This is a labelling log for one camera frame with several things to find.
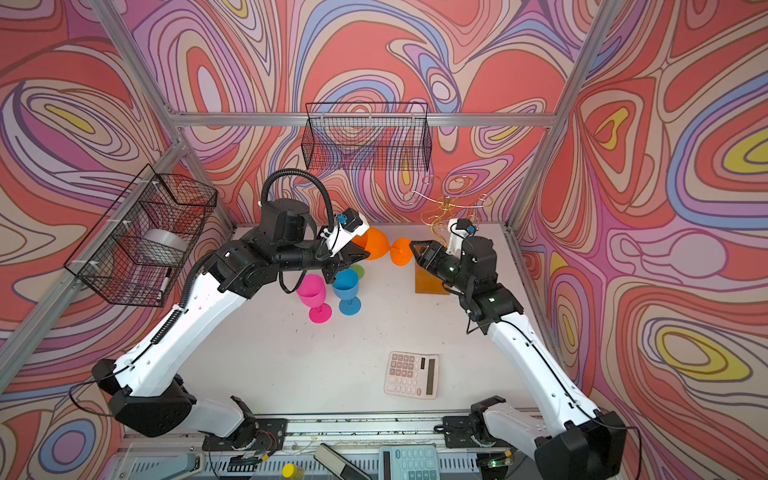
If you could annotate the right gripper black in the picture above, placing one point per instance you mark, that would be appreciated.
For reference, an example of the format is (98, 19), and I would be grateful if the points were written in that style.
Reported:
(431, 253)

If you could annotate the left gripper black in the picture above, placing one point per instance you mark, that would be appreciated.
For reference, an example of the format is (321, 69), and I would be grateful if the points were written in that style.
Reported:
(342, 260)

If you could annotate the blue wine glass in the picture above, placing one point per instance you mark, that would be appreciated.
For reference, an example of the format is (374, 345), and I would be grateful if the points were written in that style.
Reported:
(346, 287)

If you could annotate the gold wire rack wooden base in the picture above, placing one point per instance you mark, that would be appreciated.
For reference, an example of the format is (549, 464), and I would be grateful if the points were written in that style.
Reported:
(445, 203)

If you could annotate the magenta wine glass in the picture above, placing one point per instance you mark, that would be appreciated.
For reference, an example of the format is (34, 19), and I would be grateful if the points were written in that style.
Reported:
(312, 293)

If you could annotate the green wine glass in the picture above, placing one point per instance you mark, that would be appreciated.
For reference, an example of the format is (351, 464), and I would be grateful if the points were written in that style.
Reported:
(359, 270)

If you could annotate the orange wine glass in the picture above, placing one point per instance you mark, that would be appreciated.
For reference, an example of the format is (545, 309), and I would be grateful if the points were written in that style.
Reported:
(377, 245)

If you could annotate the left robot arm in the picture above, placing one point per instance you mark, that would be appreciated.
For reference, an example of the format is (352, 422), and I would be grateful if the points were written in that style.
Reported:
(146, 392)

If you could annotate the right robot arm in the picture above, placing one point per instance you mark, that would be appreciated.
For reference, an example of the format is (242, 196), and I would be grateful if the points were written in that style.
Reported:
(572, 439)

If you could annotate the pink calculator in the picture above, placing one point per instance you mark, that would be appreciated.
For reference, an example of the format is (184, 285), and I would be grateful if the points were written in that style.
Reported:
(412, 375)

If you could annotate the marker pen in basket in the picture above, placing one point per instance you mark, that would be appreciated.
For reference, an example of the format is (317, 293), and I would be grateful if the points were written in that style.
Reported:
(163, 285)

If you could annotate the silver tape roll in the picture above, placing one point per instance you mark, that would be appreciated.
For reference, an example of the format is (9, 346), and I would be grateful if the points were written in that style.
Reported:
(165, 238)

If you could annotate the black phone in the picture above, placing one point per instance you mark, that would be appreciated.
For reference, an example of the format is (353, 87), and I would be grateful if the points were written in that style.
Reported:
(338, 465)

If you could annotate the teal calculator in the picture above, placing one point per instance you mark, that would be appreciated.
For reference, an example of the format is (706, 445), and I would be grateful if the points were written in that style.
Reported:
(408, 462)

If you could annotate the black wire basket back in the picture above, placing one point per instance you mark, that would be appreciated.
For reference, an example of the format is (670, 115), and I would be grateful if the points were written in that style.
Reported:
(363, 136)

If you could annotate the black wire basket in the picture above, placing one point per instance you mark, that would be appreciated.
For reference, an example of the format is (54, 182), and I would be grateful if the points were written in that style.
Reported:
(363, 136)
(116, 264)

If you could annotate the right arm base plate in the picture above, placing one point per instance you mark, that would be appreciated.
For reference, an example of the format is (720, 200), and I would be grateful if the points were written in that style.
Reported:
(462, 431)

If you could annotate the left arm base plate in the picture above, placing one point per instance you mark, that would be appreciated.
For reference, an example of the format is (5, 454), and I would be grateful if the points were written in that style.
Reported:
(260, 435)

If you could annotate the black wire basket left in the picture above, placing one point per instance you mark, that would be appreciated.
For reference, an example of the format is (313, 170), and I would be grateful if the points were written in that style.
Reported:
(116, 264)

